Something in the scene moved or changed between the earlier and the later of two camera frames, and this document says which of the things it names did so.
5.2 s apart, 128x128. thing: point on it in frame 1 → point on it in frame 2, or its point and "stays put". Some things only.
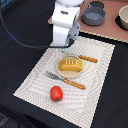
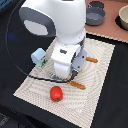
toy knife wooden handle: x=94 y=60 stays put
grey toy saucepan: x=93 y=16 stays put
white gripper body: x=74 y=31 → x=79 y=61
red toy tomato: x=56 y=93 stays put
